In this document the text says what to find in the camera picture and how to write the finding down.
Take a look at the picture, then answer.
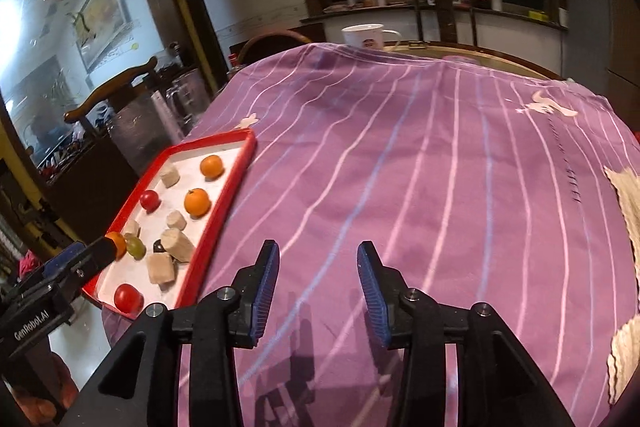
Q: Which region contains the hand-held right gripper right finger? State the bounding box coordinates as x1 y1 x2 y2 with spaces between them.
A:
356 241 576 427

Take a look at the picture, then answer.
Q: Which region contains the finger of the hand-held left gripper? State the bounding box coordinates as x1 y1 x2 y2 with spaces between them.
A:
43 242 88 280
74 235 127 284

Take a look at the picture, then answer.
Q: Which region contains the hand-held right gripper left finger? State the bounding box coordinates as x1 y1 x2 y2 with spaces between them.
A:
60 239 281 427

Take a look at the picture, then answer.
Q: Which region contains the orange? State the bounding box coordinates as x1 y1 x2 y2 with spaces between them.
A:
106 231 128 261
183 188 211 218
200 155 225 180

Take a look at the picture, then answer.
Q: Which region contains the green grape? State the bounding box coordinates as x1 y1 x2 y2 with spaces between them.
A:
125 235 147 260

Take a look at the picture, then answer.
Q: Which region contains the large red tomato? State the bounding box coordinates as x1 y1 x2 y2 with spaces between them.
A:
113 284 143 314

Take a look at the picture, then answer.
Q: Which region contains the beige cork large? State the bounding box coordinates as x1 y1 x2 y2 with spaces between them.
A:
146 253 179 289

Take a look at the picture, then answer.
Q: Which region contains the beige cork tall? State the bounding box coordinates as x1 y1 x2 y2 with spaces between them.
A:
160 228 196 264

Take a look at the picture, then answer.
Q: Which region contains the red rimmed white tray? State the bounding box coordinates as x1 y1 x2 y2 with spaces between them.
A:
81 128 257 320

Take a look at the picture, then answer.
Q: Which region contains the cork in tray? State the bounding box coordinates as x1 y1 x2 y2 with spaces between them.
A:
159 164 181 189

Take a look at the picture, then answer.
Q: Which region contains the purple striped tablecloth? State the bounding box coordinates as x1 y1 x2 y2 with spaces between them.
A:
102 42 637 427

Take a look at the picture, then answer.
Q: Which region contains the curved wooden chair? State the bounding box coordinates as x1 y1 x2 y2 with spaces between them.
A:
64 56 158 138

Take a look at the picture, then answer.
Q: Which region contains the beige lace doily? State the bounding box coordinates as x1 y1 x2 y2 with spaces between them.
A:
604 167 640 289
607 312 640 406

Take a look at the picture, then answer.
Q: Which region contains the white mug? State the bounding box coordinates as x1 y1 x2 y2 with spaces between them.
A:
341 24 402 50

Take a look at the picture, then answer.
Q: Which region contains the framed wall picture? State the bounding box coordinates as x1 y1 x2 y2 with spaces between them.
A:
75 0 132 74

